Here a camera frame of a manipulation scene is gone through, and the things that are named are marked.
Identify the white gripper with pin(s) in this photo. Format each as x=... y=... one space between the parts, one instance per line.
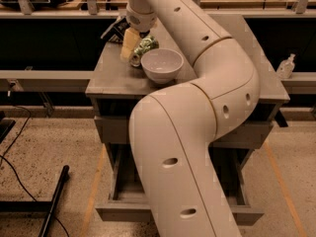
x=142 y=21

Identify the green soda can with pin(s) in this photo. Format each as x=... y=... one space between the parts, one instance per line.
x=146 y=44

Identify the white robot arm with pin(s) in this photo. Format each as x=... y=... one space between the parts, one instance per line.
x=170 y=129

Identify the grey wooden drawer cabinet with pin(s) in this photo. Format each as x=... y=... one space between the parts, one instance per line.
x=116 y=87

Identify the closed grey top drawer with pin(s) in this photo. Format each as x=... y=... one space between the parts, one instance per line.
x=249 y=135

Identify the open grey middle drawer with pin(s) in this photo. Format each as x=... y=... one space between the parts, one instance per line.
x=127 y=200

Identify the dark crumpled chip bag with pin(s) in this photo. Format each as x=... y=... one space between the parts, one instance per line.
x=115 y=32

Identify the white bowl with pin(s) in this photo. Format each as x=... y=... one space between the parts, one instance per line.
x=162 y=65

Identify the clear sanitizer bottle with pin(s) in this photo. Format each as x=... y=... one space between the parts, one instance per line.
x=286 y=67

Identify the black floor stand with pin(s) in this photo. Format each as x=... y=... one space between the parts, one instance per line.
x=47 y=208

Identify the grey metal rail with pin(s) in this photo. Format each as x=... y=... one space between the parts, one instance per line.
x=44 y=81

